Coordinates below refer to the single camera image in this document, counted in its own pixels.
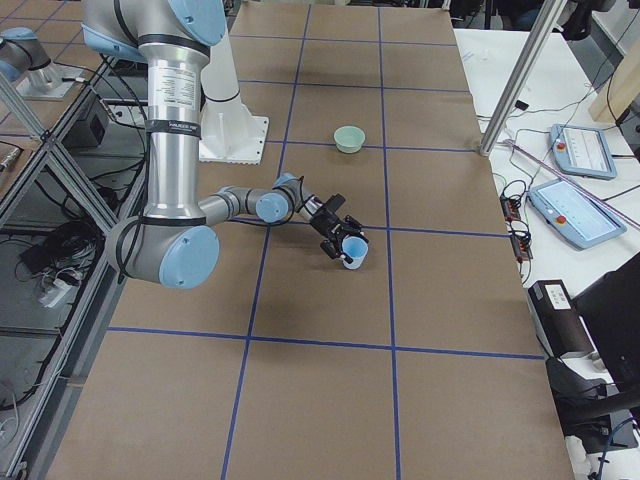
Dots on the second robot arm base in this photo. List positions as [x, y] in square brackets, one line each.
[23, 55]

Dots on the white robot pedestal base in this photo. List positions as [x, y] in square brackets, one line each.
[230, 133]

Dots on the blue teach pendant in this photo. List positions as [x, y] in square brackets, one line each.
[582, 151]
[578, 219]

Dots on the near blue teach pendant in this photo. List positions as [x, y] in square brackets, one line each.
[578, 219]

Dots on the black electronics box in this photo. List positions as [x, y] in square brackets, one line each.
[89, 128]

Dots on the black power adapter box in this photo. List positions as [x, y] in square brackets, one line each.
[561, 328]

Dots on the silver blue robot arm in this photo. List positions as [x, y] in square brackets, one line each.
[195, 114]

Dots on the mint green bowl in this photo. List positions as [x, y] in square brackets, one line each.
[349, 139]

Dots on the aluminium frame post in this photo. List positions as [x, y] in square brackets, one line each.
[535, 42]

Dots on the far blue teach pendant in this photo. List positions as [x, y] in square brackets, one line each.
[582, 151]

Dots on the light blue plastic cup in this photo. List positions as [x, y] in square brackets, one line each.
[355, 250]

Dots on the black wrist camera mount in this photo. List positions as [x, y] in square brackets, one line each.
[334, 203]

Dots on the aluminium frame side rack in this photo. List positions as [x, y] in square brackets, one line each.
[58, 292]

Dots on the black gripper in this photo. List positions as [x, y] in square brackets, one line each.
[327, 224]

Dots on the brown paper table mat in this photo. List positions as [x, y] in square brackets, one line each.
[421, 364]

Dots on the small black square device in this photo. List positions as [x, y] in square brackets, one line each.
[521, 105]

